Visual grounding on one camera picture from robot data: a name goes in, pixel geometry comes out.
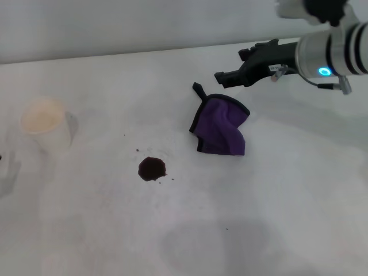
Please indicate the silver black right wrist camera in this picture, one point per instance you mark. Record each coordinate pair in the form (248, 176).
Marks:
(290, 8)

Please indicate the black liquid stain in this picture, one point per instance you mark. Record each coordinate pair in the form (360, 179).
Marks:
(151, 169)

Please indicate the white paper cup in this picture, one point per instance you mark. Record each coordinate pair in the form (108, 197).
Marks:
(54, 135)

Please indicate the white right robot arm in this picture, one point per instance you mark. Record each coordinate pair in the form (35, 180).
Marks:
(345, 49)

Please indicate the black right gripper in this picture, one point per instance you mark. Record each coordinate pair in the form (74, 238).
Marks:
(276, 59)

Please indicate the purple rag with black trim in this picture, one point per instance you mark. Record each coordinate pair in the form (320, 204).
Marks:
(221, 126)

